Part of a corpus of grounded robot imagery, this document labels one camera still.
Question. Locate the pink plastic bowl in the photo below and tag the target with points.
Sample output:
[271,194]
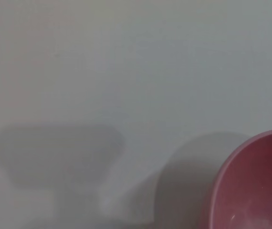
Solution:
[257,181]

